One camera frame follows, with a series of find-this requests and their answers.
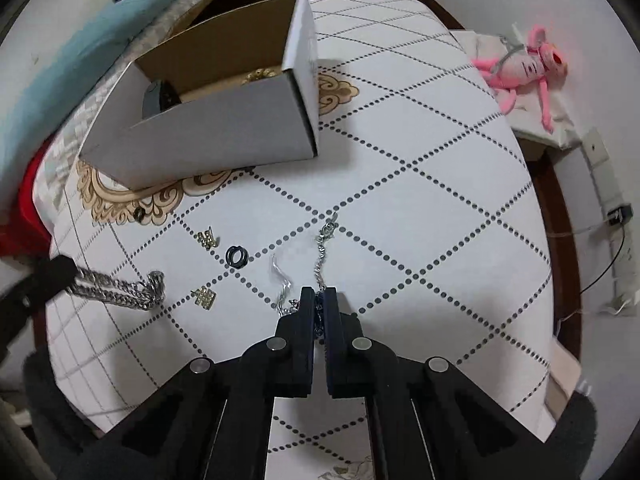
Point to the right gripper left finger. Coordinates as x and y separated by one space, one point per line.
211 420

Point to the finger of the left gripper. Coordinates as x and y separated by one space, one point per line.
47 281

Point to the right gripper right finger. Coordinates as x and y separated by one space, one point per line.
427 420

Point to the gold earring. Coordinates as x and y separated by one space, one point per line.
207 239
204 297

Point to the red cloth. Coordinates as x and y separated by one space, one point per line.
24 234

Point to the teal blue duvet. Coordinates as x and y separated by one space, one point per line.
78 65

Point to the patterned tablecloth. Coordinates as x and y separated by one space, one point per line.
439 248

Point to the white cardboard box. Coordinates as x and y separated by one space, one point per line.
238 90

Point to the black charger plug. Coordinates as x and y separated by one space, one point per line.
620 215

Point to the white cloth covered box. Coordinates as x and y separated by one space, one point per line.
525 117

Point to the pink panther plush toy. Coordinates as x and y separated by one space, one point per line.
535 63

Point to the white wall power strip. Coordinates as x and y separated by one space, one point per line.
611 196

